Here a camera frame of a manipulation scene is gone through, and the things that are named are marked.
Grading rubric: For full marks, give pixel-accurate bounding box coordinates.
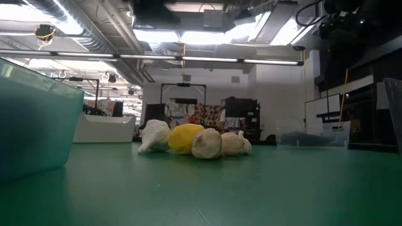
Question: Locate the person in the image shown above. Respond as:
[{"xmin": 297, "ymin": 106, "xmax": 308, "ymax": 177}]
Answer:
[{"xmin": 219, "ymin": 95, "xmax": 248, "ymax": 132}]

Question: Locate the teal plastic bin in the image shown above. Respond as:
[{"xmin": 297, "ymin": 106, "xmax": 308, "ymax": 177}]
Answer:
[{"xmin": 0, "ymin": 57, "xmax": 85, "ymax": 183}]

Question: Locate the beige garlic bulb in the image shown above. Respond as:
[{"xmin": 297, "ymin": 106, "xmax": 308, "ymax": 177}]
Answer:
[
  {"xmin": 220, "ymin": 131, "xmax": 245, "ymax": 158},
  {"xmin": 191, "ymin": 127, "xmax": 224, "ymax": 160},
  {"xmin": 237, "ymin": 129, "xmax": 253, "ymax": 155}
]

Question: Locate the clear plastic bin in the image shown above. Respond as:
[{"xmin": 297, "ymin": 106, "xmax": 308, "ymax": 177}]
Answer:
[{"xmin": 275, "ymin": 120, "xmax": 352, "ymax": 149}]

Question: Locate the grey transparent plastic bin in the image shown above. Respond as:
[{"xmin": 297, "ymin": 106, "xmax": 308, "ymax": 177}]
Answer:
[{"xmin": 382, "ymin": 78, "xmax": 402, "ymax": 155}]

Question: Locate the silver ventilation duct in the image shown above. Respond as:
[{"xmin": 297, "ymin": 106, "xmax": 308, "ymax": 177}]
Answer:
[{"xmin": 26, "ymin": 0, "xmax": 156, "ymax": 85}]

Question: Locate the small black monitor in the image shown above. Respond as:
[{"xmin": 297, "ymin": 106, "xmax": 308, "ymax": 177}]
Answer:
[{"xmin": 112, "ymin": 100, "xmax": 124, "ymax": 118}]

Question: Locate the long light bar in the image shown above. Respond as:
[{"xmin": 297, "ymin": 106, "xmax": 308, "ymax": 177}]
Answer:
[{"xmin": 0, "ymin": 48, "xmax": 305, "ymax": 67}]

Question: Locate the black screen panel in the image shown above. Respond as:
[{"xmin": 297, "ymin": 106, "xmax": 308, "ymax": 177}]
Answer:
[{"xmin": 141, "ymin": 103, "xmax": 165, "ymax": 136}]

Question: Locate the white plastic bin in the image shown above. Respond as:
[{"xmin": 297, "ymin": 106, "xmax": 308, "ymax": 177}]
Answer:
[{"xmin": 72, "ymin": 113, "xmax": 137, "ymax": 144}]

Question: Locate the white board panel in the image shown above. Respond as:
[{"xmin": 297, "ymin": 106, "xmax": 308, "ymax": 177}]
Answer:
[{"xmin": 303, "ymin": 93, "xmax": 342, "ymax": 126}]

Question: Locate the orange hanging cable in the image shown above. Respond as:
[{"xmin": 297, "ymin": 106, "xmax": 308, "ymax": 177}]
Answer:
[{"xmin": 337, "ymin": 68, "xmax": 349, "ymax": 130}]

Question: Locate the patterned board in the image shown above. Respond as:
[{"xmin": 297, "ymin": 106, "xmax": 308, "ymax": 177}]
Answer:
[{"xmin": 194, "ymin": 104, "xmax": 224, "ymax": 126}]

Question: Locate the black gantry frame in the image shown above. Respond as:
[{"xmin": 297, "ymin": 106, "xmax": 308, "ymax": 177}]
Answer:
[{"xmin": 160, "ymin": 82, "xmax": 207, "ymax": 107}]

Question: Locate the yellow lemon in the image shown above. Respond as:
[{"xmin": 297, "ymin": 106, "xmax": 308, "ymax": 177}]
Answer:
[{"xmin": 167, "ymin": 122, "xmax": 206, "ymax": 156}]

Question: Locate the white garlic bulb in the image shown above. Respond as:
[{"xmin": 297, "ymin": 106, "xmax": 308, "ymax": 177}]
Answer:
[{"xmin": 137, "ymin": 119, "xmax": 172, "ymax": 155}]

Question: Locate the green table mat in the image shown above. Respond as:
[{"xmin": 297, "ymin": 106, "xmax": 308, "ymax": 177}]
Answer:
[{"xmin": 0, "ymin": 141, "xmax": 402, "ymax": 226}]

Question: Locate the black ceiling cable reel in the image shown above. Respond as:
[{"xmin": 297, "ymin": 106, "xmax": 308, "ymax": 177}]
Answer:
[{"xmin": 33, "ymin": 24, "xmax": 58, "ymax": 42}]

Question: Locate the black cabinet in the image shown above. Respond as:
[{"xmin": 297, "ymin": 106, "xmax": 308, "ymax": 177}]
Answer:
[{"xmin": 224, "ymin": 97, "xmax": 262, "ymax": 141}]

